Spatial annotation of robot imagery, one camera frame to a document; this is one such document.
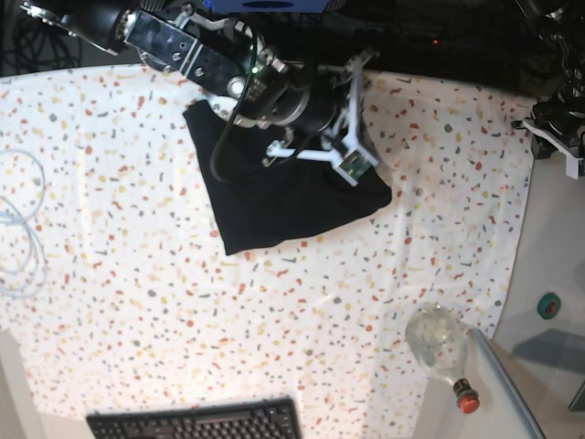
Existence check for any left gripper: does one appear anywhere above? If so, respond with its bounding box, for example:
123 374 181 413
511 93 584 159

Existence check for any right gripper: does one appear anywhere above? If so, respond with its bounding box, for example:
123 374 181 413
262 49 379 167

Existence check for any black t-shirt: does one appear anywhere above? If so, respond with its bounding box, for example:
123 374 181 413
184 102 392 255

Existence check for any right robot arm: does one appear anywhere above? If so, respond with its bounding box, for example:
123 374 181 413
21 1 378 180

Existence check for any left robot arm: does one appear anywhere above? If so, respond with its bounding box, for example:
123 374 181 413
516 1 584 176

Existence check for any blue box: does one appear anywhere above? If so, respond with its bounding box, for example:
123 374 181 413
203 0 329 14

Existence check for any green tape roll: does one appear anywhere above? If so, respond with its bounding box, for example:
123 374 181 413
537 293 561 320

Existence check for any clear bottle with orange cap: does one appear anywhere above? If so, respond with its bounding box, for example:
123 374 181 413
405 303 480 414

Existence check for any silver metal bar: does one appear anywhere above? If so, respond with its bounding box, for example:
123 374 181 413
469 328 545 438

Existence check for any terrazzo patterned tablecloth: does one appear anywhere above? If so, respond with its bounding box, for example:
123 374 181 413
1 66 533 438

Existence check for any black computer keyboard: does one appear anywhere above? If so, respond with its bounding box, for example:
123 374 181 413
86 398 303 439

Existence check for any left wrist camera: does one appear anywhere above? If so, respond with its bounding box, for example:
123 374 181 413
565 155 584 180

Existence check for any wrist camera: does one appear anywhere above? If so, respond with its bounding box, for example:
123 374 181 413
333 149 378 187
565 155 584 180

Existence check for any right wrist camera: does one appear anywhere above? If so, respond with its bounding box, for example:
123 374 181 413
333 149 378 187

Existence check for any white coiled cable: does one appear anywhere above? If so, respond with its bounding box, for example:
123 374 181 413
0 145 48 301

